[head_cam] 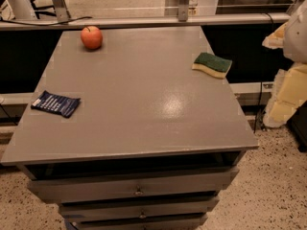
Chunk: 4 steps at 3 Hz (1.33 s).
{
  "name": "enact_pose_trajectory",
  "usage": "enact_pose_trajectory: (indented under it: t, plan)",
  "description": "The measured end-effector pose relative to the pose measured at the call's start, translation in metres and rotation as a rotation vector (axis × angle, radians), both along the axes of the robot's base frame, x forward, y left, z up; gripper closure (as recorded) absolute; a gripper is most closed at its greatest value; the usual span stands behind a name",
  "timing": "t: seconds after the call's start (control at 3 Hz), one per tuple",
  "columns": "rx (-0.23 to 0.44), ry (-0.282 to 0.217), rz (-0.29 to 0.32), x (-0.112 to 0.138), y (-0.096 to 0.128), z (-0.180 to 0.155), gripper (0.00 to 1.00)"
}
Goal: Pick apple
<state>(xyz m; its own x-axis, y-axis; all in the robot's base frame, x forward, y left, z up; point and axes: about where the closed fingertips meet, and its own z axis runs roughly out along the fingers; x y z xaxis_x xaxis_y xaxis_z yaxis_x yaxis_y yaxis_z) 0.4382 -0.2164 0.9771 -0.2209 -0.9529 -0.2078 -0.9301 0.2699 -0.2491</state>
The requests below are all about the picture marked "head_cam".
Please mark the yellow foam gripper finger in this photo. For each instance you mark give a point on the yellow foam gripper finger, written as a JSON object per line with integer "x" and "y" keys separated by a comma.
{"x": 289, "y": 90}

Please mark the red orange apple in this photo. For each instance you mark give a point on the red orange apple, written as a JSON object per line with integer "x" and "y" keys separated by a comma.
{"x": 91, "y": 37}

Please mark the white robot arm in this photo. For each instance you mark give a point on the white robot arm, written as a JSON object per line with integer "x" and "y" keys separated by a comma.
{"x": 299, "y": 18}

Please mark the green yellow sponge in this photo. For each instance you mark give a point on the green yellow sponge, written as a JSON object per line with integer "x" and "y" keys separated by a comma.
{"x": 212, "y": 65}

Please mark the top grey drawer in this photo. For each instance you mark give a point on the top grey drawer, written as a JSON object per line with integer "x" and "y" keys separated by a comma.
{"x": 94, "y": 188}

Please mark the grey drawer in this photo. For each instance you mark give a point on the grey drawer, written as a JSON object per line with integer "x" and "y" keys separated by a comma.
{"x": 140, "y": 209}
{"x": 153, "y": 223}
{"x": 94, "y": 188}

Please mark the grey drawer cabinet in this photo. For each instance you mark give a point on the grey drawer cabinet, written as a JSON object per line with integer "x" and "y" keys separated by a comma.
{"x": 143, "y": 110}

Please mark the bottom grey drawer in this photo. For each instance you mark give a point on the bottom grey drawer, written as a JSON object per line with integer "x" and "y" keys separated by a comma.
{"x": 153, "y": 223}

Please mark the dark blue snack packet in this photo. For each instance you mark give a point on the dark blue snack packet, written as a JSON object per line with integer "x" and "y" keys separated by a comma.
{"x": 56, "y": 104}

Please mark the middle grey drawer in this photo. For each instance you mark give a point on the middle grey drawer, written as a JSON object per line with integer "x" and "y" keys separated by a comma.
{"x": 140, "y": 209}

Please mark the grey metal rail frame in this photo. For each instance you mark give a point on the grey metal rail frame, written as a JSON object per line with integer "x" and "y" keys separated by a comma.
{"x": 25, "y": 18}

